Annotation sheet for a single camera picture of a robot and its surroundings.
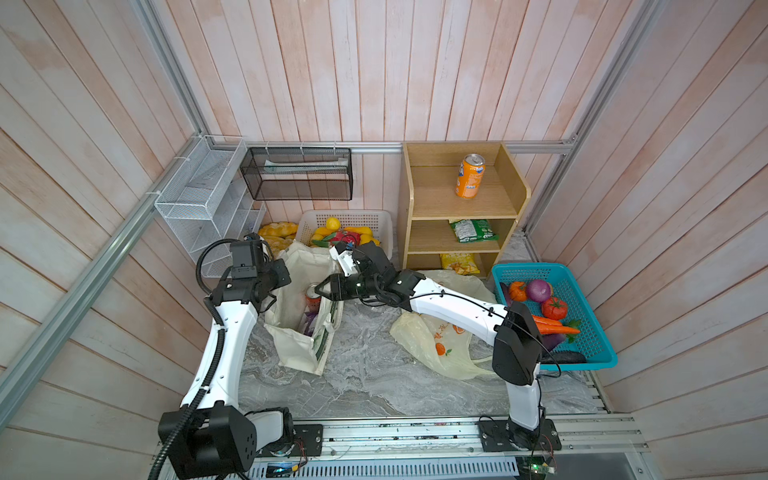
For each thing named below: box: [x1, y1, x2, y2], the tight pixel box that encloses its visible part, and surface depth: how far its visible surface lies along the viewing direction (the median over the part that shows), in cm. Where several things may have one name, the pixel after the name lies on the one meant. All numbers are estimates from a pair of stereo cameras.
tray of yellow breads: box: [258, 221, 299, 259], surface depth 116 cm
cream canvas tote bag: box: [264, 241, 344, 376], surface depth 86 cm
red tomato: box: [542, 297, 568, 321], surface depth 94 cm
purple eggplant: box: [542, 334, 566, 352], surface depth 89 cm
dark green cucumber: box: [541, 351, 586, 364], surface depth 85 cm
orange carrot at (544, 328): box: [536, 323, 580, 335], surface depth 90 cm
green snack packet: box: [449, 219, 500, 243], surface depth 95 cm
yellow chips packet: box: [440, 253, 481, 276], surface depth 107 cm
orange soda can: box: [455, 153, 486, 199], surface depth 80 cm
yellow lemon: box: [325, 216, 341, 231], surface depth 116 cm
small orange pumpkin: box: [509, 281, 527, 302], surface depth 98 cm
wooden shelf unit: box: [399, 142, 531, 278], surface depth 91 cm
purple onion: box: [526, 279, 551, 303], surface depth 94 cm
